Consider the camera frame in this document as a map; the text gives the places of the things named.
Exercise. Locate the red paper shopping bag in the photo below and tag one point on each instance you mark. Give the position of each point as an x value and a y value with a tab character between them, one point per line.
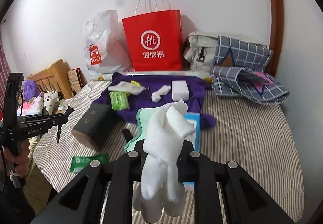
155	40

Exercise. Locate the person's left hand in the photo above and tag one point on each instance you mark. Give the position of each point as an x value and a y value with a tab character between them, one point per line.
22	160

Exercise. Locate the blue tissue pack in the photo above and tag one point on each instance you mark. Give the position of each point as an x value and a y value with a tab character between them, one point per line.
194	119

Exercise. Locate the white fluffy towel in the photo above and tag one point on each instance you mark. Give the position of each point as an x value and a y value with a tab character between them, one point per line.
159	189

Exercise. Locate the white Miniso plastic bag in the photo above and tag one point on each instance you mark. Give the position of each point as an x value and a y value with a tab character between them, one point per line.
103	52

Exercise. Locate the grey plaid cloth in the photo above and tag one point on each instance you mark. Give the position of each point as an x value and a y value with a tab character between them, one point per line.
238	70

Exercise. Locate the white spotted plush toy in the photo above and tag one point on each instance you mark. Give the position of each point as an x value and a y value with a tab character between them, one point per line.
51	102

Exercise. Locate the dark green gift box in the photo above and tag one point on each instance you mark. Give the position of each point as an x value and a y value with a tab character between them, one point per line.
95	126

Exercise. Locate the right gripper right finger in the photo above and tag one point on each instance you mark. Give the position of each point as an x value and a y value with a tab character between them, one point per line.
198	168

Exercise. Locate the purple fleece blanket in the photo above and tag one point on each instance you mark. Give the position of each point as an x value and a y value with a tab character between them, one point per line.
197	94

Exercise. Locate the white sponge block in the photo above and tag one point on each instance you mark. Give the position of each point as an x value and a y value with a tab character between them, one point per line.
179	90

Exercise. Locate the green cassette-print pouch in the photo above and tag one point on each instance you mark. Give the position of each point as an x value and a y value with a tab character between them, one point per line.
119	101

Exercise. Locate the wooden headboard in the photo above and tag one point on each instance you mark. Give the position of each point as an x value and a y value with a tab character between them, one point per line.
54	78

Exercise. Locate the black sleeve forearm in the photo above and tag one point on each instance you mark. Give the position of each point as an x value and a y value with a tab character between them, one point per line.
15	208

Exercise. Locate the white tissue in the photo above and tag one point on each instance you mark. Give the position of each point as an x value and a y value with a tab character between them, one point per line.
156	96

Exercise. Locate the wooden door frame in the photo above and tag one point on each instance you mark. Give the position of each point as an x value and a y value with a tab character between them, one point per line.
277	31

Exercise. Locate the mint green cloth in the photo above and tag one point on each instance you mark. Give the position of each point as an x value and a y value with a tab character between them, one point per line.
142	119

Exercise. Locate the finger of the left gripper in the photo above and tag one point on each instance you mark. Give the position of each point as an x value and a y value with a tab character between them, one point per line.
58	134
61	118

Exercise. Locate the white bubble-wrap sheet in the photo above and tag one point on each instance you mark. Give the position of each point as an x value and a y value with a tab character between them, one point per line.
127	87

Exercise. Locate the green wet-wipe packet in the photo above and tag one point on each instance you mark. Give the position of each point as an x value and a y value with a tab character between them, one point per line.
78	163

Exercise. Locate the beige backpack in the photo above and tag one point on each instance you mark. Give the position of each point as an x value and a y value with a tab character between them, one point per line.
209	52

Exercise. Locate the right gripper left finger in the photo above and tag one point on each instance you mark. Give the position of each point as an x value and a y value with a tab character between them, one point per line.
127	170

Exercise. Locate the purple plush toy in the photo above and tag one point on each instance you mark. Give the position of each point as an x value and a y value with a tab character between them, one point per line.
30	90

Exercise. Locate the brown patterned notebook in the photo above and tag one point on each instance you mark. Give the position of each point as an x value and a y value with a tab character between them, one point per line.
76	80

